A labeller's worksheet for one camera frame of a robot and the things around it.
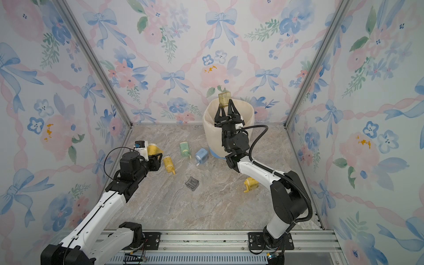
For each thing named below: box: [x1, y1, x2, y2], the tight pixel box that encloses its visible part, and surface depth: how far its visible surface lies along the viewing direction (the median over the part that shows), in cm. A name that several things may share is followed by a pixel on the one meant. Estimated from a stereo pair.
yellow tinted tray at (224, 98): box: [218, 91, 232, 108], surface depth 68 cm
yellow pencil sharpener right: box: [243, 177, 259, 193], surface depth 87 cm
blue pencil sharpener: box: [195, 147, 209, 167], surface depth 98 cm
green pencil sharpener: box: [179, 141, 193, 159], surface depth 100 cm
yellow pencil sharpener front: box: [147, 143, 164, 156], surface depth 77 cm
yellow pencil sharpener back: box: [163, 155, 177, 176], surface depth 93 cm
